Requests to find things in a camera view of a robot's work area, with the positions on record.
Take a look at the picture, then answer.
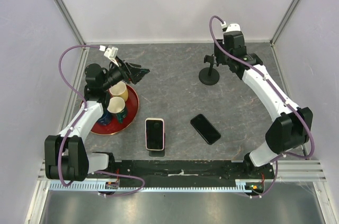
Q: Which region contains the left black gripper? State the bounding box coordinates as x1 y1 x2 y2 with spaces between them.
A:
101 56 149 91

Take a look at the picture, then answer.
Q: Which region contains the black round-base phone holder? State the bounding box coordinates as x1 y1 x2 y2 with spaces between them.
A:
198 55 220 85

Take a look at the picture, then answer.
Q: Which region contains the pink-case smartphone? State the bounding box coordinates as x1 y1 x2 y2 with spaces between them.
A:
145 118 165 151

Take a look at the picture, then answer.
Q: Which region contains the black smartphone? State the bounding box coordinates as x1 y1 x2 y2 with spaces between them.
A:
190 114 221 145

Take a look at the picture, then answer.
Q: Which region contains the black folding phone stand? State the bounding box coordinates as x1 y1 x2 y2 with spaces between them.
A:
146 134 166 157

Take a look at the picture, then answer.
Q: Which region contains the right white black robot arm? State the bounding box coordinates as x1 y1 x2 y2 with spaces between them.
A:
214 27 313 178

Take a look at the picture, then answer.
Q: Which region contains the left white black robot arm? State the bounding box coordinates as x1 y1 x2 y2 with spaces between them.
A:
44 58 150 186

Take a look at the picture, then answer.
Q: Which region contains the yellow cup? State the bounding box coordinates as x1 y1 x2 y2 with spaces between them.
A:
109 81 129 102

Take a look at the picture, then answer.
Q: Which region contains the cream paper cup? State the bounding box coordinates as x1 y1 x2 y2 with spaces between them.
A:
107 96 126 114

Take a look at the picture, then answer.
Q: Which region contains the green mug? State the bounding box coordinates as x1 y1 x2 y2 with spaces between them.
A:
114 109 128 124

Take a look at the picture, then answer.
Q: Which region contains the blue mug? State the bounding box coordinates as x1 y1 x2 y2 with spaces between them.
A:
97 111 112 126

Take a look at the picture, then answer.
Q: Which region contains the red round tray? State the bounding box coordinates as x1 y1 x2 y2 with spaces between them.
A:
91 85 139 136

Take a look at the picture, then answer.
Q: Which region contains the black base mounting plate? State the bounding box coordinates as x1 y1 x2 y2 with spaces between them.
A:
106 160 274 180

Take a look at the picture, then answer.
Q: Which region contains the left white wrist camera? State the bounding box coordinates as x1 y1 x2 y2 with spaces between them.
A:
99 45 119 67

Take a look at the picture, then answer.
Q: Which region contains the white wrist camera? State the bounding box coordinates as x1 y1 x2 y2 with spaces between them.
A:
99 45 119 67
220 21 241 33

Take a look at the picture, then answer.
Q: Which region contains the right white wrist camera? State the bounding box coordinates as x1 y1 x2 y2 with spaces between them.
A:
220 21 241 33

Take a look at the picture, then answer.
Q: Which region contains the slotted cable duct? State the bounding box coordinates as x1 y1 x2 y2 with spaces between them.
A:
49 180 253 193

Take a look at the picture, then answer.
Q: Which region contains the right aluminium frame post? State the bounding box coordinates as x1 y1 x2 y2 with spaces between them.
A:
270 0 301 47

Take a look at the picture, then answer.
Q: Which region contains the aluminium frame post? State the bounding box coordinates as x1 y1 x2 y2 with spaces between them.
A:
54 0 86 44
270 0 301 47

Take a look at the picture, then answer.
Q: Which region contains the front aluminium rail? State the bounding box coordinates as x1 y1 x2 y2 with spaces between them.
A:
37 159 326 182

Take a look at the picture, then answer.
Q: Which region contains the left aluminium frame post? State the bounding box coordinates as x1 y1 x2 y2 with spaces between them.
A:
54 0 86 44

